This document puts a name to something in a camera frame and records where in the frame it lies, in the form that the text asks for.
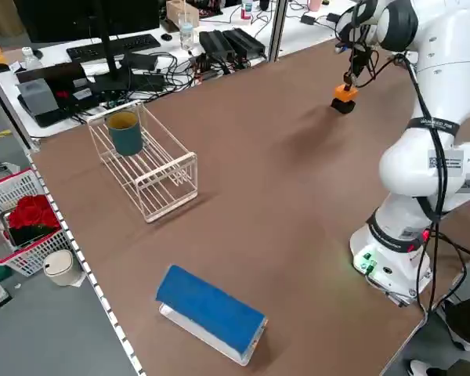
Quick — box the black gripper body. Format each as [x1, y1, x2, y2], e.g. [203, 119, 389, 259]
[348, 41, 374, 78]

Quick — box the orange button box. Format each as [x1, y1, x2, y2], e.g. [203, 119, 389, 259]
[333, 83, 360, 103]

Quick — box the cardboard box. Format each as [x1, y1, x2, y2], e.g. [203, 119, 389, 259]
[165, 0, 201, 33]

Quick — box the grey tissue box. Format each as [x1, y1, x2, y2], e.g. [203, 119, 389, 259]
[16, 78, 60, 118]

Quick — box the black flower box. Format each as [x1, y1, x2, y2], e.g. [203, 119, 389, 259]
[6, 223, 60, 251]

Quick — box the black power supply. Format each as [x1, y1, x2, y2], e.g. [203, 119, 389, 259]
[222, 27, 267, 59]
[198, 30, 237, 60]

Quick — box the clear water bottle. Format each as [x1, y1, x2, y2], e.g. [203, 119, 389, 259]
[21, 45, 45, 72]
[178, 11, 196, 52]

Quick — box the dark green cylindrical can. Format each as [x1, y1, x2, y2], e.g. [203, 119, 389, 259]
[107, 110, 145, 157]

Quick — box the black keyboard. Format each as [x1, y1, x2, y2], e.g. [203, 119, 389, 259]
[65, 33, 161, 63]

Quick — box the black monitor stand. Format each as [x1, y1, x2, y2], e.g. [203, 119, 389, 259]
[93, 0, 166, 95]

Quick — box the person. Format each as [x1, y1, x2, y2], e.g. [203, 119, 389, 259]
[409, 289, 470, 376]

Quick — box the blue cloth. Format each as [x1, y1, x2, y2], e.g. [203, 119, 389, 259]
[154, 264, 268, 356]

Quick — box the black monitor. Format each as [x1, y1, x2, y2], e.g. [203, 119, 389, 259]
[13, 0, 161, 45]

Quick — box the black tray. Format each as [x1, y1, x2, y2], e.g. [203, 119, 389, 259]
[14, 61, 105, 128]

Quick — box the red rose bouquet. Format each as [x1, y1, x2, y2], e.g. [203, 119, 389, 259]
[7, 193, 62, 231]

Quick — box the white shopping basket red rim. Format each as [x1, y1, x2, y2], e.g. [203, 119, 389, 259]
[0, 167, 76, 278]

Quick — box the aluminium frame post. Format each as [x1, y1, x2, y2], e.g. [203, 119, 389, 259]
[0, 62, 42, 153]
[268, 0, 290, 63]

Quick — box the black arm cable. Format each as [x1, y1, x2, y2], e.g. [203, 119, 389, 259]
[403, 58, 470, 315]

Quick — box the white wire rack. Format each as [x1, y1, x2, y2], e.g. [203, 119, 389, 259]
[87, 99, 199, 225]

